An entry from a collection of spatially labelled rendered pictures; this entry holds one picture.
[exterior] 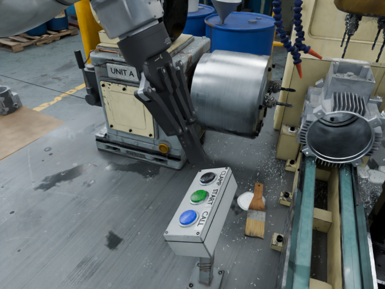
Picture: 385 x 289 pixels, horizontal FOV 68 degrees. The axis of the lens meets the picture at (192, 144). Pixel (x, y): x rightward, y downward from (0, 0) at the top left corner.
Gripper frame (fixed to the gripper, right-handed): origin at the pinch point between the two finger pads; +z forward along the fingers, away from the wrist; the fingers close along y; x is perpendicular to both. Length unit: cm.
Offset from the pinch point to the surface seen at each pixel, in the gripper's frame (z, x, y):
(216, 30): 6, 58, 184
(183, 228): 8.1, 0.0, -11.8
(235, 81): 1.1, 0.7, 32.5
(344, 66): 11, -25, 51
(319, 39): 5, -19, 64
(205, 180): 7.4, -0.3, -1.0
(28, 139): 21, 196, 86
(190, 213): 7.4, -0.5, -9.2
